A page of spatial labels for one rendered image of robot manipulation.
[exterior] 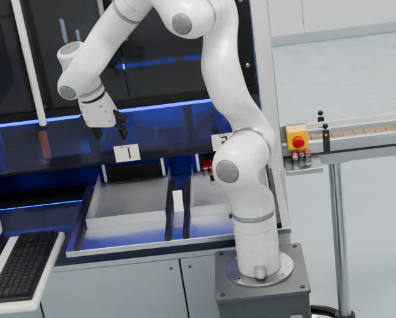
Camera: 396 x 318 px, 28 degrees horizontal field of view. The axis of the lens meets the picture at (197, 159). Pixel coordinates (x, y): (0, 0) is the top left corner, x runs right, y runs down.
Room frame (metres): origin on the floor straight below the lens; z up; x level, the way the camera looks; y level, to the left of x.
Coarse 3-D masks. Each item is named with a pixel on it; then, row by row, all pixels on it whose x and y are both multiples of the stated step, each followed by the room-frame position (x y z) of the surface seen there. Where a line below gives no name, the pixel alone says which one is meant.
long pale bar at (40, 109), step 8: (16, 0) 2.49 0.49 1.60; (16, 8) 2.48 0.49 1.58; (16, 16) 2.48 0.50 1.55; (16, 24) 2.49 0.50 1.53; (24, 24) 2.49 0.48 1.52; (24, 32) 2.49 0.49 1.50; (24, 40) 2.48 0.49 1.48; (24, 48) 2.48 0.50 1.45; (24, 56) 2.49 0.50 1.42; (32, 64) 2.49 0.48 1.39; (32, 72) 2.48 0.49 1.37; (32, 80) 2.48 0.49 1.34; (32, 88) 2.49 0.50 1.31; (40, 96) 2.50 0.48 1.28; (40, 104) 2.49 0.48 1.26; (40, 112) 2.48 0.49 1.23; (40, 120) 2.48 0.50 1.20
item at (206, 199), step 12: (192, 168) 2.56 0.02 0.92; (264, 168) 2.52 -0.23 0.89; (192, 180) 2.48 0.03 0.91; (204, 180) 2.52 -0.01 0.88; (264, 180) 2.45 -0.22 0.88; (192, 192) 2.40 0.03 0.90; (204, 192) 2.42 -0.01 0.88; (216, 192) 2.41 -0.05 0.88; (192, 204) 2.33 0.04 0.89; (204, 204) 2.33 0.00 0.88; (216, 204) 2.26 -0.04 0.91; (228, 204) 2.26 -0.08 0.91; (192, 216) 2.26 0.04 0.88
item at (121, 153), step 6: (132, 144) 2.54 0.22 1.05; (114, 150) 2.54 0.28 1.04; (120, 150) 2.54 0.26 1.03; (126, 150) 2.54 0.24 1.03; (132, 150) 2.54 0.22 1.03; (138, 150) 2.53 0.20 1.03; (120, 156) 2.54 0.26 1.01; (126, 156) 2.54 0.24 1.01; (132, 156) 2.54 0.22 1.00; (138, 156) 2.53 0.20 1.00
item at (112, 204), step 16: (160, 176) 2.61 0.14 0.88; (96, 192) 2.51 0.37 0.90; (112, 192) 2.53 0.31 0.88; (128, 192) 2.51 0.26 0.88; (144, 192) 2.49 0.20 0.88; (160, 192) 2.47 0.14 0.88; (96, 208) 2.42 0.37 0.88; (112, 208) 2.40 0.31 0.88; (128, 208) 2.39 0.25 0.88; (144, 208) 2.37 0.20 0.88; (160, 208) 2.35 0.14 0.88; (96, 224) 2.29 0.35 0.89; (112, 224) 2.28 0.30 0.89
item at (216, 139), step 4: (212, 136) 2.52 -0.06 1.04; (216, 136) 2.52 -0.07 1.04; (220, 136) 2.52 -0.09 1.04; (228, 136) 2.51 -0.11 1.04; (212, 140) 2.52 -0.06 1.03; (216, 140) 2.52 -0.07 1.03; (220, 140) 2.52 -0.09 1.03; (224, 140) 2.51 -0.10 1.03; (212, 144) 2.52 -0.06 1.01; (216, 144) 2.52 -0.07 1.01; (220, 144) 2.52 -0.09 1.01; (216, 148) 2.52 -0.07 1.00
